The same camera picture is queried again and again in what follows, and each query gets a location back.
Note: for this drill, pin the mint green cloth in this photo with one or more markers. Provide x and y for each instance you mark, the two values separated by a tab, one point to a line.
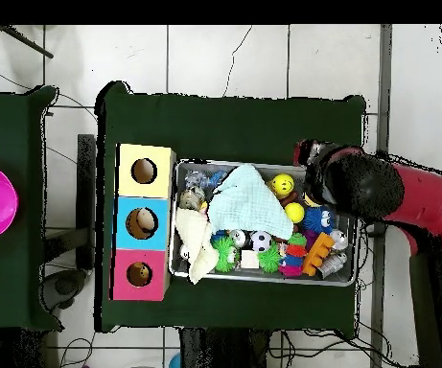
247	207

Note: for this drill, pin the cream yellow cloth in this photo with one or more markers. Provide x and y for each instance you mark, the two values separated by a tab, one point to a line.
197	237

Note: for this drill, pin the brown plush toy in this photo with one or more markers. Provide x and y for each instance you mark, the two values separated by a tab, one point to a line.
140	273

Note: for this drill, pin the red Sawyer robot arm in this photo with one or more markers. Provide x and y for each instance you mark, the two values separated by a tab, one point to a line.
427	199

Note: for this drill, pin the shallow mesh bin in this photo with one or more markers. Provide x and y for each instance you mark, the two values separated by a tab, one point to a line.
262	279

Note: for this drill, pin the wooden box with three holes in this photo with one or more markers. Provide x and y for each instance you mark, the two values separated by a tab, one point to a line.
159	237

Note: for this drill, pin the yellow smiley face ball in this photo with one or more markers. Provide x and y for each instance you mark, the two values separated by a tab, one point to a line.
282	186

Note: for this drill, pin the plain yellow ball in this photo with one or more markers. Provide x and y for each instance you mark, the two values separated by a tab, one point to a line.
294	212

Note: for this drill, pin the dark green table cloth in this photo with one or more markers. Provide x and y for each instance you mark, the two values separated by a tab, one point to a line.
236	130
5	134

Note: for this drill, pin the blue spiky ball with eyes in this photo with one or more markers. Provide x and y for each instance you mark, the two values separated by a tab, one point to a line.
314	220

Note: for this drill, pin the small soccer ball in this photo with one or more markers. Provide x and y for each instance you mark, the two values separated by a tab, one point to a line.
261	241

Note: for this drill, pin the orange toy brick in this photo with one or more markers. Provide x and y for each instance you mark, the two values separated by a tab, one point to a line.
316	253

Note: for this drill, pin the silver drink can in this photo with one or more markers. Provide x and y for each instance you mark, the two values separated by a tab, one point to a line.
238	237

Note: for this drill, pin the green spiky ball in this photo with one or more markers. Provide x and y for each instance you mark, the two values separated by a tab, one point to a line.
223	255

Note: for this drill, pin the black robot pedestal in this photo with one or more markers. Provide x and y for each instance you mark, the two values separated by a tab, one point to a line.
224	352

